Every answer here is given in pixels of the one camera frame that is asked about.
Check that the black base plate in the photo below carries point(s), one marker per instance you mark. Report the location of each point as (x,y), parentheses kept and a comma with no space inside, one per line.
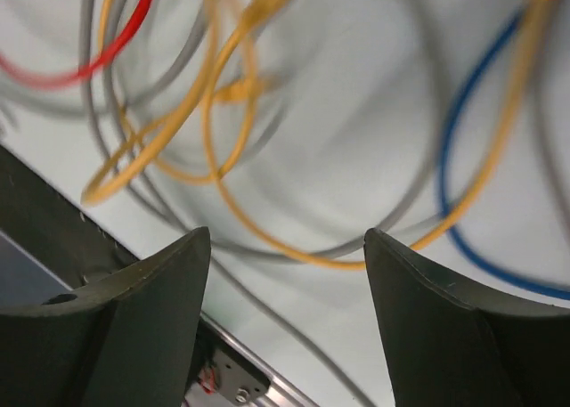
(52,229)

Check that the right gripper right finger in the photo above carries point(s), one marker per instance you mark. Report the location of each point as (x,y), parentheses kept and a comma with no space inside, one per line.
(452,341)

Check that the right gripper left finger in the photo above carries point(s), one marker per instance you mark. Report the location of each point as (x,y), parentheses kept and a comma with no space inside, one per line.
(125,340)

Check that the aluminium frame rail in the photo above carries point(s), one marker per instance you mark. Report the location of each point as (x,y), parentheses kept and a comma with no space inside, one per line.
(224,372)

